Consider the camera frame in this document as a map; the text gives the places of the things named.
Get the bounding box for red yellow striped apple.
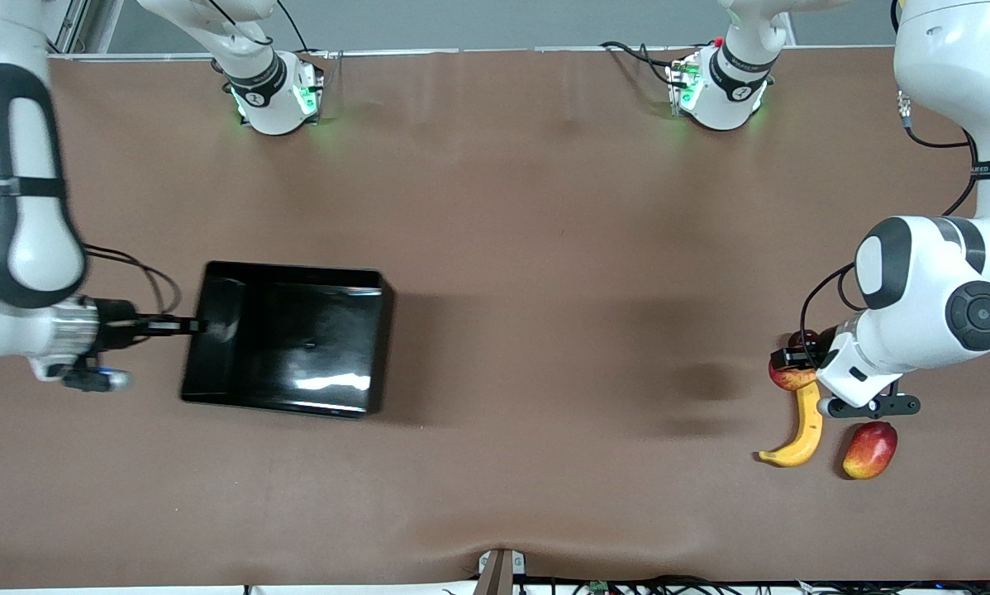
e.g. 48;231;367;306
769;364;820;393

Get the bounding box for yellow banana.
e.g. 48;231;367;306
758;382;825;469

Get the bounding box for black plastic box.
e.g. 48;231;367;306
180;260;395;420

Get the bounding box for red yellow mango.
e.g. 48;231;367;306
842;421;899;480

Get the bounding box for brown table mat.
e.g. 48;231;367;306
0;45;990;592

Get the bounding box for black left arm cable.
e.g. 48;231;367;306
799;87;982;369

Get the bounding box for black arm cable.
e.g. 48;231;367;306
799;87;982;369
82;244;183;317

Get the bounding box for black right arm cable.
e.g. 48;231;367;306
82;244;183;317

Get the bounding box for aluminium frame post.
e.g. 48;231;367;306
49;0;124;57

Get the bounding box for black right base cable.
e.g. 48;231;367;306
206;0;312;59

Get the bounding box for black base cable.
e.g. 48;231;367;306
601;40;679;88
206;0;312;59

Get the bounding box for black left base cable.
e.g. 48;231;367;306
601;40;679;88

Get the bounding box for metal bracket post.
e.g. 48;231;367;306
477;549;527;595

